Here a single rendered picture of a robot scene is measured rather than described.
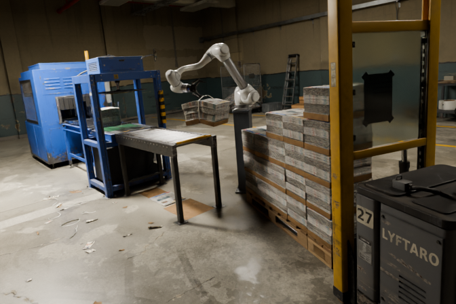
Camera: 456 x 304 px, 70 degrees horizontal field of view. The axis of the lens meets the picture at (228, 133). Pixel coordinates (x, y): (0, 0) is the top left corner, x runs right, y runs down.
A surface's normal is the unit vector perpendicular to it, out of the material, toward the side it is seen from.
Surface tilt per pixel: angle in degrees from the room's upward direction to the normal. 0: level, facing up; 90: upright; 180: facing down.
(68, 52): 90
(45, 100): 90
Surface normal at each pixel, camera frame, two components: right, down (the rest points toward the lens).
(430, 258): -0.93, 0.14
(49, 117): 0.66, 0.08
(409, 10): -0.74, 0.18
